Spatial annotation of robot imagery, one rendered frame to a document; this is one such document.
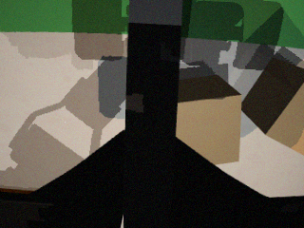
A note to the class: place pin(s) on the green flat mat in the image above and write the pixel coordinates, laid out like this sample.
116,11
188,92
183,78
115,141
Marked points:
262,22

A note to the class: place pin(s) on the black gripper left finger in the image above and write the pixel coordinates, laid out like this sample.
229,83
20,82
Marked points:
90,195

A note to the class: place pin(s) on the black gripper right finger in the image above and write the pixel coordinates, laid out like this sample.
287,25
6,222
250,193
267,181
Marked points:
203,196

